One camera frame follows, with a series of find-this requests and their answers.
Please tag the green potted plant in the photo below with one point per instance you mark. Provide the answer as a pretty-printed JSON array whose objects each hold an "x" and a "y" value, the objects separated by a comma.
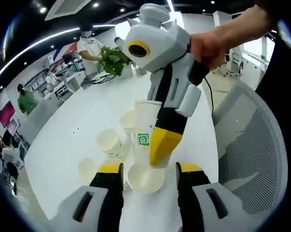
[{"x": 114, "y": 60}]

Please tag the white table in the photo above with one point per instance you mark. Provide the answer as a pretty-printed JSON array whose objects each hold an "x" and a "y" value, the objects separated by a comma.
[{"x": 70, "y": 120}]

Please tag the white printed paper cup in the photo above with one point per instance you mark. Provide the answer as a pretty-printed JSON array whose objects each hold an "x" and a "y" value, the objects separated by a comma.
[{"x": 141, "y": 125}]

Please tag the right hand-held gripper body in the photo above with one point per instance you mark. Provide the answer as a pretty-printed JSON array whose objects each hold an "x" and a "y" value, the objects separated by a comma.
[{"x": 160, "y": 38}]

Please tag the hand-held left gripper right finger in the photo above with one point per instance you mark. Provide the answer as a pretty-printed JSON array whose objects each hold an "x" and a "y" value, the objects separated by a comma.
[{"x": 208, "y": 207}]

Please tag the cluster of white paper cups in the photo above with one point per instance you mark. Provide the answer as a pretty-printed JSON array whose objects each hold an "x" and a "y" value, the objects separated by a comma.
[{"x": 109, "y": 142}]

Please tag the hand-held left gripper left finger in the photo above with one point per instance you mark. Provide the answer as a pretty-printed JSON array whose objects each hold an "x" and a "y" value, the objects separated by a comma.
[{"x": 87, "y": 210}]

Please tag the person's right hand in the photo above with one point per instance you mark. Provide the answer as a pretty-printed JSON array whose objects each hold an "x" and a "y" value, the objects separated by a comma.
[{"x": 208, "y": 48}]

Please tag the grey mesh office chair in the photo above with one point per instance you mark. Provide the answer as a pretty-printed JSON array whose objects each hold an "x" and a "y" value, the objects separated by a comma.
[{"x": 247, "y": 145}]

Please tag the magenta display screen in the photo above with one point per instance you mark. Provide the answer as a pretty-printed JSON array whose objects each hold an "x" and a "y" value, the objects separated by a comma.
[{"x": 6, "y": 116}]

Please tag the white office chair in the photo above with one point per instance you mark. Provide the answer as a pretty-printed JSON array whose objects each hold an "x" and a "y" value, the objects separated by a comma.
[{"x": 63, "y": 89}]

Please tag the curved ceiling light strip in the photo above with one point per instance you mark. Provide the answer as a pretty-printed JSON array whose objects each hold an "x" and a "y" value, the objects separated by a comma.
[{"x": 39, "y": 46}]

